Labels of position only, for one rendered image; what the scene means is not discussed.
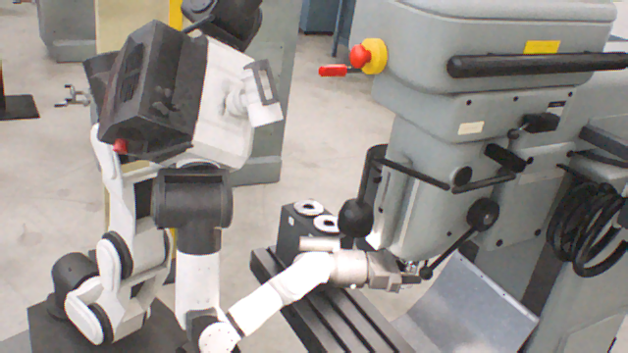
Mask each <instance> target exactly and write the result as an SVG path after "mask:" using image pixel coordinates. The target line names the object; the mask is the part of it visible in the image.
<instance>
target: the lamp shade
mask: <svg viewBox="0 0 628 353"><path fill-rule="evenodd" d="M373 223H374V213H373V207H372V206H371V205H370V204H369V203H368V202H366V201H365V200H363V201H362V202H361V203H359V202H357V201H356V198H352V199H348V200H346V201H344V203H343V204H342V206H341V207H340V212H339V216H338V221H337V228H338V230H339V231H340V233H342V234H344V235H346V236H349V237H354V238H363V237H366V236H368V235H370V234H371V231H372V227H373Z"/></svg>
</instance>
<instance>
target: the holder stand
mask: <svg viewBox="0 0 628 353"><path fill-rule="evenodd" d="M337 221H338V218H337V217H335V216H334V215H333V214H332V213H330V212H329V211H328V210H327V209H325V208H324V207H323V206H322V205H321V204H320V203H318V202H316V201H315V200H314V199H313V198H310V199H305V200H299V201H297V202H295V203H291V204H287V205H284V206H282V211H281V218H280V225H279V232H278V239H277V246H276V253H275V254H276V256H277V257H278V258H279V259H280V260H282V261H283V262H284V263H285V264H286V265H287V266H288V267H289V268H290V267H291V266H293V262H294V260H295V258H296V257H297V256H299V255H300V254H303V253H326V252H307V251H298V249H297V241H298V237H299V236H312V237H329V238H339V239H340V249H342V250H352V246H353V241H354V237H349V236H346V235H344V234H342V233H340V231H339V230H338V228H337ZM330 288H333V287H332V286H331V285H330V283H329V282H320V283H319V284H318V285H316V286H315V287H314V288H313V289H311V290H312V291H313V292H314V293H315V294H317V293H320V292H322V291H325V290H327V289H330Z"/></svg>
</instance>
